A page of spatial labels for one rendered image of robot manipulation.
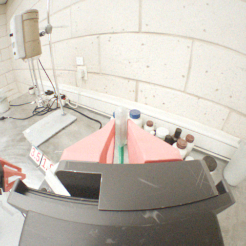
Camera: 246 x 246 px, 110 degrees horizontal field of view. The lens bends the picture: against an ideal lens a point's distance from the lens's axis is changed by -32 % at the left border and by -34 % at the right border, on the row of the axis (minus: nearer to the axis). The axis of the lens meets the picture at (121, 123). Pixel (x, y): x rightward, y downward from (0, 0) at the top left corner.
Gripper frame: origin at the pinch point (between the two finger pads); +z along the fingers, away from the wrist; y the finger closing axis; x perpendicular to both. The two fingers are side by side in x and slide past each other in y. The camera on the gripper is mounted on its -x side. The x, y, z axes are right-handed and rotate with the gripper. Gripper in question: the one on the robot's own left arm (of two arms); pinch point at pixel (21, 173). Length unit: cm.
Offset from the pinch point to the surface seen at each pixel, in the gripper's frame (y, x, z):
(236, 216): -66, -1, 30
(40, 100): 27.7, -22.4, 15.3
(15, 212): 2.6, 18.2, -2.0
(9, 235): -2.3, 23.9, -7.9
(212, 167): -49, -16, 34
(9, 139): 45.5, 4.6, 8.0
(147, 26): -15, -63, 21
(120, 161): -27.7, -16.9, 0.5
